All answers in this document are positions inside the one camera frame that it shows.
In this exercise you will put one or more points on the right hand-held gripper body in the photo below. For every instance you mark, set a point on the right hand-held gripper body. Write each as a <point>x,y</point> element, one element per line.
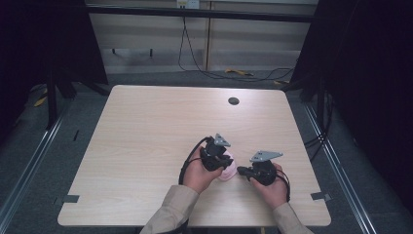
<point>264,172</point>

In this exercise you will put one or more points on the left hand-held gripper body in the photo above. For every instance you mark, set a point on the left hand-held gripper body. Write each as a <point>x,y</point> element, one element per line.
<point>212,157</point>

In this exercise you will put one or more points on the person's right hand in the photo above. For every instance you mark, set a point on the person's right hand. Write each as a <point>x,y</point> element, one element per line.
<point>276,193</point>

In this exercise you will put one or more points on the person's left hand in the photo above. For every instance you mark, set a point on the person's left hand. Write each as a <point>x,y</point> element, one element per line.
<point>196,175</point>

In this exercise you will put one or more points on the dark round table grommet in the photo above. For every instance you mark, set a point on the dark round table grommet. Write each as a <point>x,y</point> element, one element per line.
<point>233,101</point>

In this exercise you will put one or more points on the grey tape piece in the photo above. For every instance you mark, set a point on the grey tape piece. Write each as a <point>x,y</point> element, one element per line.
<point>71,198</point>
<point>320,196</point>

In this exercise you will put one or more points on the black metal stand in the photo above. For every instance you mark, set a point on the black metal stand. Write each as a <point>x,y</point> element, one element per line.
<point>51,104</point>
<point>321,107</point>

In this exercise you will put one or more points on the small yellow floor scrap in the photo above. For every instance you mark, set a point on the small yellow floor scrap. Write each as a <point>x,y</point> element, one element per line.
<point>279,82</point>

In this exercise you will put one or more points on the black curtain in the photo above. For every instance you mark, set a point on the black curtain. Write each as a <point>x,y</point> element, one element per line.
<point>367,81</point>
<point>39,39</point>

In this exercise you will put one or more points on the small black floor strip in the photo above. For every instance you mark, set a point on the small black floor strip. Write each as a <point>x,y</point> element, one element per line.
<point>75,135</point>

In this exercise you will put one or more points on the black horizontal bar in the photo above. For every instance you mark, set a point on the black horizontal bar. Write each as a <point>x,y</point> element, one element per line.
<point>195,13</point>

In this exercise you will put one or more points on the yellow scrap on floor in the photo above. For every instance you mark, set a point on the yellow scrap on floor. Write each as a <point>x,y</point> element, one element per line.
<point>40,101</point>

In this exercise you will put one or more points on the metal floor rail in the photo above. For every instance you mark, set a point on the metal floor rail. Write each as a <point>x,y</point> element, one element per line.
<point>341,169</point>
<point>29,167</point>

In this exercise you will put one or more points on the white wall socket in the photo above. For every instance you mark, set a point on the white wall socket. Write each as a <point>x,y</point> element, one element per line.
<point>188,4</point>

